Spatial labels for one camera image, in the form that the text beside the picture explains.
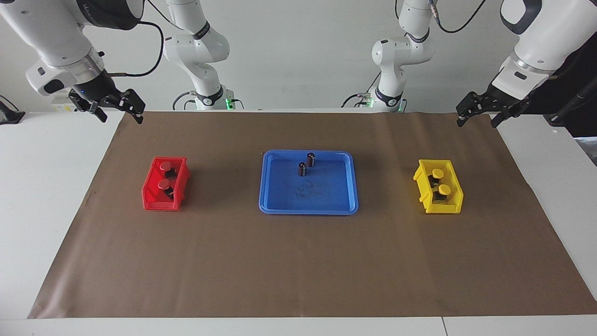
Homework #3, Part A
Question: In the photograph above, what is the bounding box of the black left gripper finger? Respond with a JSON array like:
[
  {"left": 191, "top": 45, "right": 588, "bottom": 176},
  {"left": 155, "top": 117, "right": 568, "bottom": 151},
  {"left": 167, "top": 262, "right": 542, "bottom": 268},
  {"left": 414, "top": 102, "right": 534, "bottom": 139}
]
[
  {"left": 456, "top": 92, "right": 479, "bottom": 126},
  {"left": 491, "top": 110, "right": 514, "bottom": 128}
]

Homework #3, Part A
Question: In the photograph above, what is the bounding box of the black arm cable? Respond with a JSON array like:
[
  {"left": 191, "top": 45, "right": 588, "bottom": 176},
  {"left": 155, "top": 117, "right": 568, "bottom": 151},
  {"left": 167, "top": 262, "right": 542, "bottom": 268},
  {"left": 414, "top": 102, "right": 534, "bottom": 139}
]
[
  {"left": 100, "top": 0, "right": 174, "bottom": 77},
  {"left": 429, "top": 0, "right": 488, "bottom": 34}
]

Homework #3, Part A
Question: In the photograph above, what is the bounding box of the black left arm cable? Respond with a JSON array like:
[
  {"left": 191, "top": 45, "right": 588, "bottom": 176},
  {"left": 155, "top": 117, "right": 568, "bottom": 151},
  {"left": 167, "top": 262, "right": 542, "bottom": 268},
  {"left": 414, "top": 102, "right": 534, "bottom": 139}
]
[{"left": 429, "top": 0, "right": 488, "bottom": 34}]

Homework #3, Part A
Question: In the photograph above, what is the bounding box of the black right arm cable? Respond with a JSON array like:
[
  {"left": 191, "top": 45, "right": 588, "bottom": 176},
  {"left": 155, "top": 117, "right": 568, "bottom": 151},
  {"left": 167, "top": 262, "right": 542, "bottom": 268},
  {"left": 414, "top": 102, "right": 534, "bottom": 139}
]
[{"left": 100, "top": 0, "right": 174, "bottom": 77}]

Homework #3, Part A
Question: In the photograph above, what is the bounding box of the pale control box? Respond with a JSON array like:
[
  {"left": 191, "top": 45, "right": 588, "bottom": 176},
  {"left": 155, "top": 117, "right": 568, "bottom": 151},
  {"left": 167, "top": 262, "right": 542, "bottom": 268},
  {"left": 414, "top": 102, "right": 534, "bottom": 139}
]
[{"left": 50, "top": 96, "right": 77, "bottom": 112}]

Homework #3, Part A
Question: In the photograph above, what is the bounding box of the yellow plastic bin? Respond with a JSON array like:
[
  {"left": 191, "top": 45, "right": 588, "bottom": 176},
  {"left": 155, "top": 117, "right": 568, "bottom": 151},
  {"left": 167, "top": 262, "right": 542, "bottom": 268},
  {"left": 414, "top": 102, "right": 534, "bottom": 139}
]
[{"left": 413, "top": 159, "right": 464, "bottom": 214}]

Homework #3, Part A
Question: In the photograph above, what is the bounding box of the red plastic bin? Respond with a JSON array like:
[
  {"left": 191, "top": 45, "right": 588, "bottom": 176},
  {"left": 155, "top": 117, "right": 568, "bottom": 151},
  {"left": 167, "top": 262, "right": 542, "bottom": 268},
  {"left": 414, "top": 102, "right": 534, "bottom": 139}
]
[{"left": 141, "top": 156, "right": 191, "bottom": 211}]

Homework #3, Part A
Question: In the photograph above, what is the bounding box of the brown paper table mat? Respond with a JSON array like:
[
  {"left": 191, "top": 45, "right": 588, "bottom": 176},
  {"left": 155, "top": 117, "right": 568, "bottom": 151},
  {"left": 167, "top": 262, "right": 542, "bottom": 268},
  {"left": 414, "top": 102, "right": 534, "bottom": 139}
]
[{"left": 28, "top": 111, "right": 597, "bottom": 319}]

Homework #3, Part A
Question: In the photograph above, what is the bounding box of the black background equipment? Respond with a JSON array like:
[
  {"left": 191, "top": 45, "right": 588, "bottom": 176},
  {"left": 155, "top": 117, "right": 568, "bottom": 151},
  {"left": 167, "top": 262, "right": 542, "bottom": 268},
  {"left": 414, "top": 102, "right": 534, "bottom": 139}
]
[{"left": 529, "top": 44, "right": 597, "bottom": 138}]

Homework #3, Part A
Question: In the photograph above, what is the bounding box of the black base cable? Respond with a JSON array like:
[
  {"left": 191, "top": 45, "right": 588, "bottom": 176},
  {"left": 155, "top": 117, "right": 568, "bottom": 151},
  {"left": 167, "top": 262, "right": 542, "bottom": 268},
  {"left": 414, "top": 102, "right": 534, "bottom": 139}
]
[
  {"left": 341, "top": 77, "right": 381, "bottom": 109},
  {"left": 172, "top": 91, "right": 197, "bottom": 111}
]

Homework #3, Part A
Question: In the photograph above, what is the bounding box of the blue plastic tray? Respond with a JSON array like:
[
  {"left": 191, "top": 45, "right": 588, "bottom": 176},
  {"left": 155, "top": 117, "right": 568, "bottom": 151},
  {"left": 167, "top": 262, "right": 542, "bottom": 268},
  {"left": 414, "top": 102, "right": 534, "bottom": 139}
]
[{"left": 259, "top": 149, "right": 359, "bottom": 215}]

